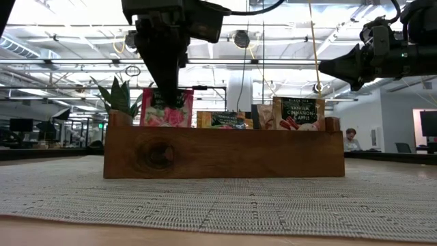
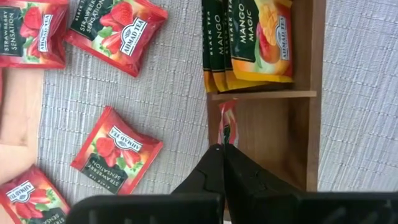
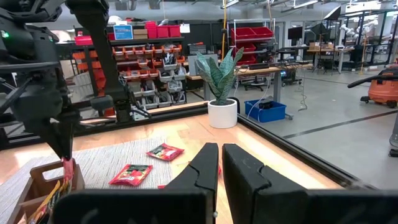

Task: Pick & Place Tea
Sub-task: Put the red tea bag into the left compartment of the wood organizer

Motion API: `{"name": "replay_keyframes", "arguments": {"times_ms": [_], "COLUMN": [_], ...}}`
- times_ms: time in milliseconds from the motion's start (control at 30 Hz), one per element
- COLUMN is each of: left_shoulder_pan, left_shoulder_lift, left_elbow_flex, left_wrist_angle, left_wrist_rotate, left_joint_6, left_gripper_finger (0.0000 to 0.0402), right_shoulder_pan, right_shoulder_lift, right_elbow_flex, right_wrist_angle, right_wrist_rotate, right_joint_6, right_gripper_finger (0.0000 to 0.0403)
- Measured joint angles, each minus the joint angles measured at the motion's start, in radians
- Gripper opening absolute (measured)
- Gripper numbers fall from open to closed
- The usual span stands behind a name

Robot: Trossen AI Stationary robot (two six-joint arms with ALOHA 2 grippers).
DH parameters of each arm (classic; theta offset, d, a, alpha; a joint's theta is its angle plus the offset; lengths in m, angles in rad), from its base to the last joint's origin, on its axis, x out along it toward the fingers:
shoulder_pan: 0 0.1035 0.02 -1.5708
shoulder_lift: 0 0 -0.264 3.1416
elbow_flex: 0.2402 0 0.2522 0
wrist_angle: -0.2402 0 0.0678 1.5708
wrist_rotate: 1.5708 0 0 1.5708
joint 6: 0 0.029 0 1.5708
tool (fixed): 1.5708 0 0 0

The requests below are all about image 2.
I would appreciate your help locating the grey woven placemat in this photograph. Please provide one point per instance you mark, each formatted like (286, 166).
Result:
(180, 109)

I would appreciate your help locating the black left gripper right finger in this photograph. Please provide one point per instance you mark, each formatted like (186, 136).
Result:
(248, 193)

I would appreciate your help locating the wooden tea organizer box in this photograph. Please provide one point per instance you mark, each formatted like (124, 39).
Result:
(273, 140)

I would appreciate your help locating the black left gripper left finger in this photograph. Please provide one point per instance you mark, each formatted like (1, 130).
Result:
(208, 186)

